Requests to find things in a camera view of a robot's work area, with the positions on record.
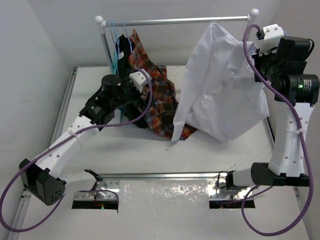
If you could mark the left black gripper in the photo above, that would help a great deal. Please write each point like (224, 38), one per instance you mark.
(128, 91)

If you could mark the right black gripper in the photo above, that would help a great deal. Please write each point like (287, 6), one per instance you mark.
(259, 58)

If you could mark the white shirt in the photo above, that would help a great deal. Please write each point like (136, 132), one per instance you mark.
(219, 95)

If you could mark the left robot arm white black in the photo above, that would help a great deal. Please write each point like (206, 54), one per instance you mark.
(43, 178)

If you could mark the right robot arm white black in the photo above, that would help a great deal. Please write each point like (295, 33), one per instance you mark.
(297, 93)

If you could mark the black garment on hanger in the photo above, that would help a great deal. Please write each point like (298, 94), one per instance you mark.
(124, 50)

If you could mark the plaid shirt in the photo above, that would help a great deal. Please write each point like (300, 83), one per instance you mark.
(159, 117)

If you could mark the teal garment on hanger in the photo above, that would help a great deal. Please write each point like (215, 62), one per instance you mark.
(115, 63)

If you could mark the blue hanger with black garment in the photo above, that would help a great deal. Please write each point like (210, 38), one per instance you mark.
(116, 34)

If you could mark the blue hanger with teal garment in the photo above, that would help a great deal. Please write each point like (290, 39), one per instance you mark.
(111, 32)

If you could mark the clothes rack metal white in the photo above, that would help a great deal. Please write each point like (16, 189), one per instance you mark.
(102, 24)

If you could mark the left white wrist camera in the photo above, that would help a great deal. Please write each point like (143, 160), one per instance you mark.
(139, 79)

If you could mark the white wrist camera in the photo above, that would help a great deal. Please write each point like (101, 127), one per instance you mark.
(139, 79)
(270, 36)

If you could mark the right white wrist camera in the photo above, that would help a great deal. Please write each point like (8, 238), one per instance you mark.
(270, 36)

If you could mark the metal mounting rail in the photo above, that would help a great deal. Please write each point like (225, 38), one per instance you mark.
(211, 183)

